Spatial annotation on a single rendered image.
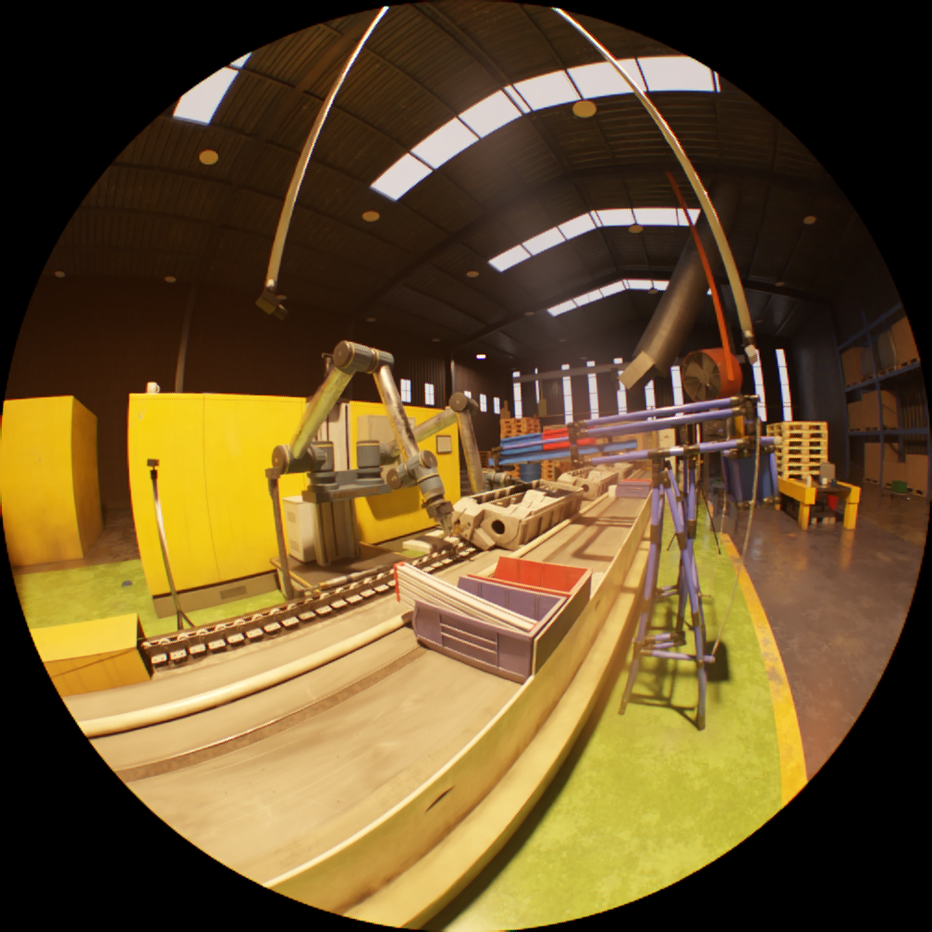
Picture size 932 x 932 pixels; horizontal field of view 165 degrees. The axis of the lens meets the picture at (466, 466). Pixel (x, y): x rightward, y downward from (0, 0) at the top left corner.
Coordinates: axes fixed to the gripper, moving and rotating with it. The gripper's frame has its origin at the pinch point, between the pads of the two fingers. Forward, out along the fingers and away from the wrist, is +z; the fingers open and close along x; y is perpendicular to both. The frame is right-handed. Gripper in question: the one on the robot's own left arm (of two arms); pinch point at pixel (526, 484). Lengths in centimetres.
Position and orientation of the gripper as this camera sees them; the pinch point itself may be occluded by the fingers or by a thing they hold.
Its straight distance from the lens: 238.2
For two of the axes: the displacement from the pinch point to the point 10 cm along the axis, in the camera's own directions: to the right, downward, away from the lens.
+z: 8.0, 1.7, -5.8
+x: 6.0, -0.6, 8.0
